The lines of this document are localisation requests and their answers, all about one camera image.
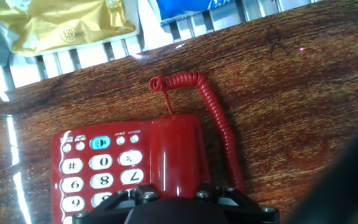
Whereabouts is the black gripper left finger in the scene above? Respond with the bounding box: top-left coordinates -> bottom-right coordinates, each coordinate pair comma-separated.
71,183 -> 160,224

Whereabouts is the red telephone handset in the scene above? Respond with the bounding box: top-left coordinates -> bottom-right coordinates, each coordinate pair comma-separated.
149,113 -> 211,200

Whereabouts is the red telephone base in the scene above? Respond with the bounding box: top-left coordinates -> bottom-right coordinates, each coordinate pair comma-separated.
50,119 -> 155,224

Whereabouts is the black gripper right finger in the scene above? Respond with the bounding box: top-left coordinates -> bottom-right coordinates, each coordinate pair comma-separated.
193,182 -> 281,224

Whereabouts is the gold snack packet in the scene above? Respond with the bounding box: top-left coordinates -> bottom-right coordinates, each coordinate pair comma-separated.
0,0 -> 136,58

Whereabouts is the dark wooden board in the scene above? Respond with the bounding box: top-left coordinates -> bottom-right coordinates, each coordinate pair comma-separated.
0,0 -> 358,224

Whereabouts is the blue tissue pack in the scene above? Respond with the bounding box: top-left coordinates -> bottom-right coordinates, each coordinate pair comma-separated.
155,0 -> 239,26

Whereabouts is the red phone cord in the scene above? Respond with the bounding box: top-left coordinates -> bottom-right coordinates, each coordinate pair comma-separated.
149,71 -> 247,194

